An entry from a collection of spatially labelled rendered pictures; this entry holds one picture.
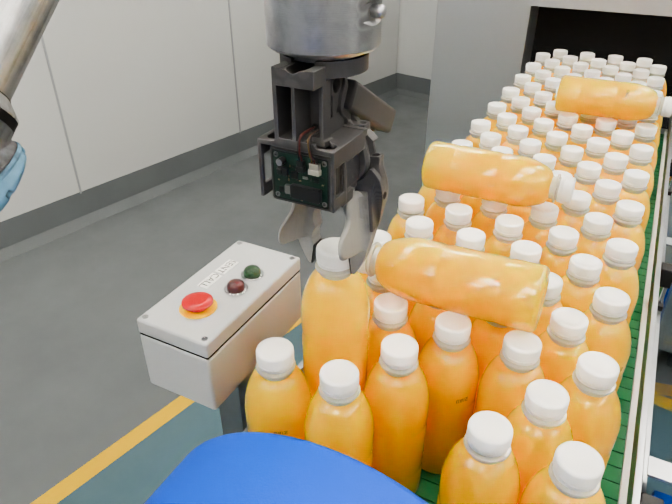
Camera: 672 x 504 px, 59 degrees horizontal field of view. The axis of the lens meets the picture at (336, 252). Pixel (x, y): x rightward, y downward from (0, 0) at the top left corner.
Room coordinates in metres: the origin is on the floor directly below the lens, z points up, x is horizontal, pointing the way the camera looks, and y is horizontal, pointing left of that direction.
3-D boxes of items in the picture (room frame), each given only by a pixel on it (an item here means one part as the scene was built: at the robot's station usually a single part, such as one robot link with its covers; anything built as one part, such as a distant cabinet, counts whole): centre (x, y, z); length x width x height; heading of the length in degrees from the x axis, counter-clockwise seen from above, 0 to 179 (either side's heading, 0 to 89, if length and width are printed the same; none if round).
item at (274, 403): (0.46, 0.06, 1.00); 0.07 x 0.07 x 0.19
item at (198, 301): (0.55, 0.16, 1.11); 0.04 x 0.04 x 0.01
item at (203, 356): (0.60, 0.14, 1.05); 0.20 x 0.10 x 0.10; 153
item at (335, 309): (0.50, 0.00, 1.10); 0.07 x 0.07 x 0.19
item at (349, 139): (0.48, 0.01, 1.35); 0.09 x 0.08 x 0.12; 153
